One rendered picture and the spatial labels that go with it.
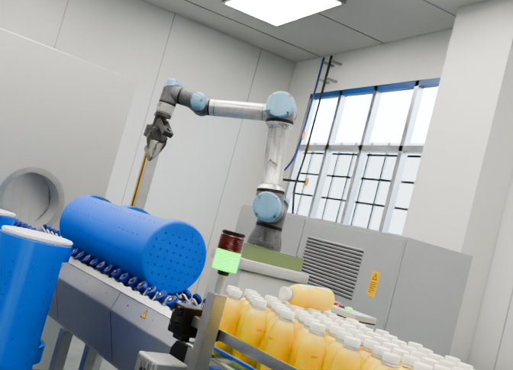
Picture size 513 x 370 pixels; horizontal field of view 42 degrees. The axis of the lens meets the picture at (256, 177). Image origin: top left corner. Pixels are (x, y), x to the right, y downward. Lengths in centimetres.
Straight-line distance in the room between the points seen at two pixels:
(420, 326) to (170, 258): 179
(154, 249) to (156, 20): 542
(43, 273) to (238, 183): 552
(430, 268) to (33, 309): 219
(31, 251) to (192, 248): 60
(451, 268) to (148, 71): 466
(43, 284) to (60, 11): 513
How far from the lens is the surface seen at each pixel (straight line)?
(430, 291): 390
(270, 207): 264
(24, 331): 269
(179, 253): 257
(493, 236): 499
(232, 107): 291
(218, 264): 166
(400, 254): 373
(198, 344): 169
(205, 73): 785
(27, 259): 263
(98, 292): 278
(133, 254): 257
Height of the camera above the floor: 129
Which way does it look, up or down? 4 degrees up
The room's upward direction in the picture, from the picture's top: 15 degrees clockwise
